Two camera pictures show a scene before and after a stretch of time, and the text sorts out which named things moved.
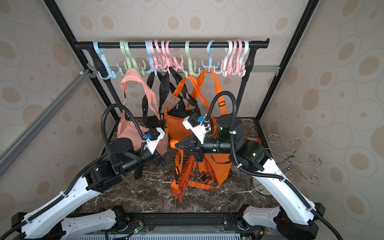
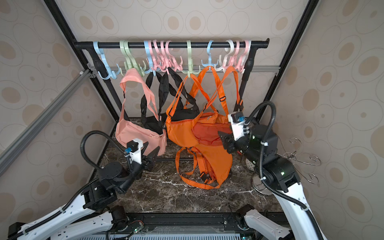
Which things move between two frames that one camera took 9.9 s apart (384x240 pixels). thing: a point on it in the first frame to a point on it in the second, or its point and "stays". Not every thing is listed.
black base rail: (174, 226) stays
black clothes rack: (92, 47) stays
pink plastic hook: (163, 58) stays
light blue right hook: (210, 66) stays
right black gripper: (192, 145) to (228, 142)
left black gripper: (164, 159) to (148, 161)
